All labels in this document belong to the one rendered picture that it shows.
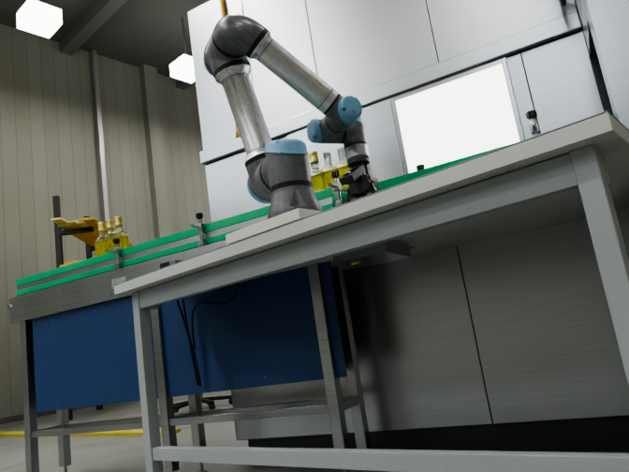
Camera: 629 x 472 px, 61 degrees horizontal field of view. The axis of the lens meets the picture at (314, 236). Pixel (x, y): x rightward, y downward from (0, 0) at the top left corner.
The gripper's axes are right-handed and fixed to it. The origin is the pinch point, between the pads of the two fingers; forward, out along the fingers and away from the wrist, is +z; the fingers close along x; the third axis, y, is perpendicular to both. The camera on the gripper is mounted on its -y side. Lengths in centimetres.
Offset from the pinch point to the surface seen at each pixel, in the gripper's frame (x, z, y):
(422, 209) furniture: -31, 11, -45
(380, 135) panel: 2, -38, 34
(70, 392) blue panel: 154, 41, 6
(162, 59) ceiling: 592, -539, 570
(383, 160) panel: 2.8, -28.2, 34.2
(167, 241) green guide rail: 90, -14, 7
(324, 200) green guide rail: 17.6, -12.0, 8.5
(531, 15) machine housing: -58, -64, 38
